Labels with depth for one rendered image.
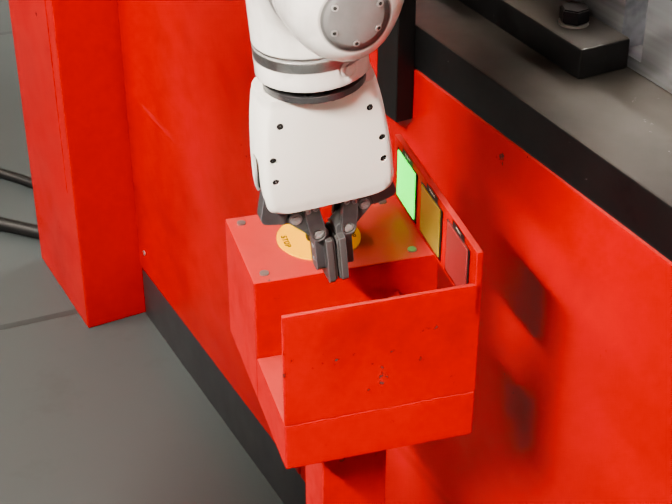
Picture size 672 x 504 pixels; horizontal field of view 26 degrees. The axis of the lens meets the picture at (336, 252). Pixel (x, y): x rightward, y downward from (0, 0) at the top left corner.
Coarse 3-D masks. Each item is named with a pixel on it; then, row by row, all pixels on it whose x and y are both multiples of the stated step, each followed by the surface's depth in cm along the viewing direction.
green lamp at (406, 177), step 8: (400, 152) 126; (400, 160) 126; (400, 168) 126; (408, 168) 124; (400, 176) 127; (408, 176) 124; (400, 184) 127; (408, 184) 125; (400, 192) 127; (408, 192) 125; (408, 200) 125; (408, 208) 126
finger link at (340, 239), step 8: (360, 200) 110; (368, 200) 111; (360, 208) 111; (368, 208) 111; (336, 216) 112; (360, 216) 111; (328, 224) 113; (336, 224) 111; (336, 232) 111; (336, 240) 111; (344, 240) 111; (336, 248) 112; (344, 248) 111; (352, 248) 113; (336, 256) 112; (344, 256) 112; (352, 256) 113; (344, 264) 112; (344, 272) 113
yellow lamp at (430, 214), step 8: (424, 192) 121; (424, 200) 121; (432, 200) 119; (424, 208) 121; (432, 208) 119; (424, 216) 122; (432, 216) 120; (440, 216) 118; (424, 224) 122; (432, 224) 120; (424, 232) 122; (432, 232) 120; (432, 240) 120; (432, 248) 121
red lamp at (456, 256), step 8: (448, 224) 116; (448, 232) 116; (448, 240) 116; (456, 240) 114; (448, 248) 117; (456, 248) 115; (464, 248) 113; (448, 256) 117; (456, 256) 115; (464, 256) 113; (448, 264) 117; (456, 264) 115; (464, 264) 114; (448, 272) 118; (456, 272) 116; (464, 272) 114; (456, 280) 116; (464, 280) 114
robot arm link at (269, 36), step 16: (256, 0) 98; (256, 16) 99; (272, 16) 97; (256, 32) 100; (272, 32) 99; (288, 32) 98; (256, 48) 101; (272, 48) 100; (288, 48) 99; (304, 48) 99
